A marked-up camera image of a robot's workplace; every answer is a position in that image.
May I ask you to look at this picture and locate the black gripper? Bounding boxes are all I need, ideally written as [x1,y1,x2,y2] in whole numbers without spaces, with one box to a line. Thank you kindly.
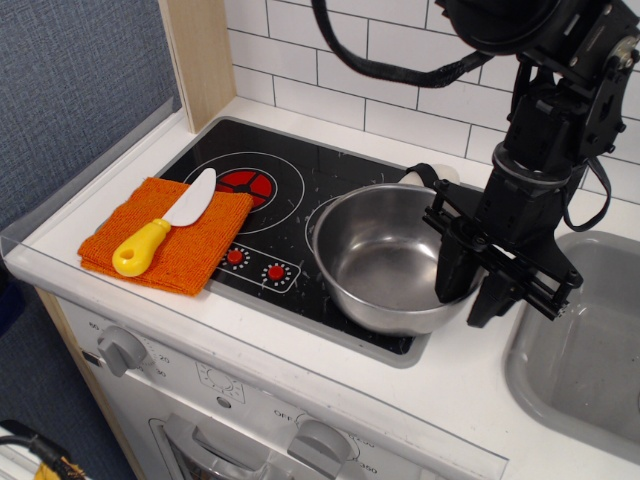
[424,146,584,328]

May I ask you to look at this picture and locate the stainless steel bowl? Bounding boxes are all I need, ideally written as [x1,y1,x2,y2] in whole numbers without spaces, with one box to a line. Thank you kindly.
[312,183,484,336]

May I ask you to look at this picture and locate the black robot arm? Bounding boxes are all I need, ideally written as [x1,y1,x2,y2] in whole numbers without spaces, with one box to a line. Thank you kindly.
[425,1,639,327]

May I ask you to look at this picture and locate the black toy cooktop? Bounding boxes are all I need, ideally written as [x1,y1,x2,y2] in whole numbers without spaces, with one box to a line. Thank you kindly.
[161,118,432,368]

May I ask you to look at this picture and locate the white plush rice ball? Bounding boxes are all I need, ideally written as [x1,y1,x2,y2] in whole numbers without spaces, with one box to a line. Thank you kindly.
[398,163,460,189]

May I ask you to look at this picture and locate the grey sink basin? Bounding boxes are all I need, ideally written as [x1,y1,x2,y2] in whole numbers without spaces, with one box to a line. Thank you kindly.
[505,232,639,463]

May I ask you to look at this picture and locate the grey right oven knob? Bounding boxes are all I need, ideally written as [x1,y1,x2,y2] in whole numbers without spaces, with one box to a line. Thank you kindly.
[287,420,352,479]

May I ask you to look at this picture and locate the grey oven knob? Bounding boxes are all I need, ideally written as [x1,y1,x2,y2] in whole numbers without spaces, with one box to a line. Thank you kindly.
[97,326,147,378]
[287,420,352,479]

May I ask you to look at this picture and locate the orange folded cloth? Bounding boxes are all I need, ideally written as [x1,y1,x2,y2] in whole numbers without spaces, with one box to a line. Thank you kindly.
[78,177,253,296]

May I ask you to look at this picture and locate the white toy oven front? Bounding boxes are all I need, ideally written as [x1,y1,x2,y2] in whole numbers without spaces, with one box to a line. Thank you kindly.
[60,301,507,479]

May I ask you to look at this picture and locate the grey left oven knob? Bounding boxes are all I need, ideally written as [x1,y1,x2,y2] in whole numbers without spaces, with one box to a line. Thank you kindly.
[97,326,147,378]

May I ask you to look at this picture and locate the yellow black object on floor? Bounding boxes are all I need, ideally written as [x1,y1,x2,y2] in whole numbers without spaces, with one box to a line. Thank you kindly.
[1,420,88,479]

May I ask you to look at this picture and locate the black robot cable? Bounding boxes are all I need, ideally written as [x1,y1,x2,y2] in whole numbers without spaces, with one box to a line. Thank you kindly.
[310,0,496,91]

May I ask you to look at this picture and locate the yellow handled toy knife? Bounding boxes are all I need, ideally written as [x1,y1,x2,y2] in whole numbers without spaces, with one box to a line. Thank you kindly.
[112,168,217,277]

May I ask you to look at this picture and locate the light wooden side post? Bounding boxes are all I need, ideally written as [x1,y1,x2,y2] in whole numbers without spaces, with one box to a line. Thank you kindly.
[158,0,237,134]

